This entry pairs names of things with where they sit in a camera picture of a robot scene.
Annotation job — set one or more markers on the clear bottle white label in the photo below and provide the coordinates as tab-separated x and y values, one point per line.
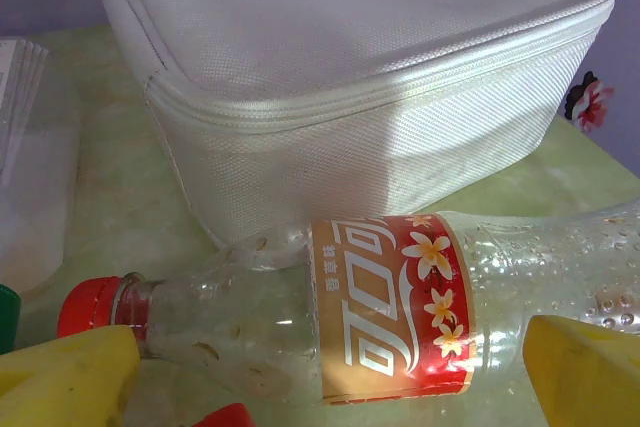
35	172

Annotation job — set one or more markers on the white square box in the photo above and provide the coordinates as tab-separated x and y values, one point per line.
325	72

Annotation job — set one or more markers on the cola bottle red cap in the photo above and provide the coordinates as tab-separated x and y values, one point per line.
390	307

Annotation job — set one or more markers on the red and white bottle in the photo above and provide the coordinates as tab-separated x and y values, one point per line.
225	417

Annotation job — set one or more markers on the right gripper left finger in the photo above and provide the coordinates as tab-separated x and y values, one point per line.
65	382

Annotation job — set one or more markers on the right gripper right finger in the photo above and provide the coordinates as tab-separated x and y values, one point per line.
590	382

